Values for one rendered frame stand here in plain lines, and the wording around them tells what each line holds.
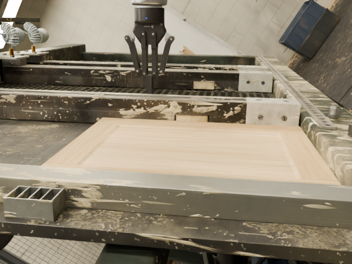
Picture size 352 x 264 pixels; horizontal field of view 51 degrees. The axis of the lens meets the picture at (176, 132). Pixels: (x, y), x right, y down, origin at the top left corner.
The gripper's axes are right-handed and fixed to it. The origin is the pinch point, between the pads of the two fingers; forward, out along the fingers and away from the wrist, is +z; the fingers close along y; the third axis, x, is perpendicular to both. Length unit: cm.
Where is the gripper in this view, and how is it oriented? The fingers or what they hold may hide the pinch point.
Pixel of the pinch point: (150, 88)
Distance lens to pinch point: 98.1
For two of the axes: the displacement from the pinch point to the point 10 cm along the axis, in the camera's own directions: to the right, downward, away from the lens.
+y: -9.9, -0.5, 1.2
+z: -0.1, 9.5, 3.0
